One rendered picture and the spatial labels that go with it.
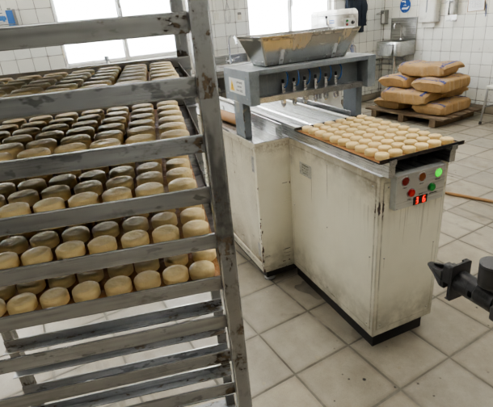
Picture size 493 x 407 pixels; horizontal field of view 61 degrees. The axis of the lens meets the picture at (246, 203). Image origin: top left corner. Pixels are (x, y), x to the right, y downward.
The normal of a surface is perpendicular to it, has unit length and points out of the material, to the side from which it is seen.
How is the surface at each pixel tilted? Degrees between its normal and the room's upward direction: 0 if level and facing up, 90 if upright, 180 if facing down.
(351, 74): 90
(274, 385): 0
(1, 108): 90
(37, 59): 90
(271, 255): 90
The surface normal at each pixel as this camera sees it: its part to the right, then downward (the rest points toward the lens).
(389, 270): 0.40, 0.35
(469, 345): -0.08, -0.91
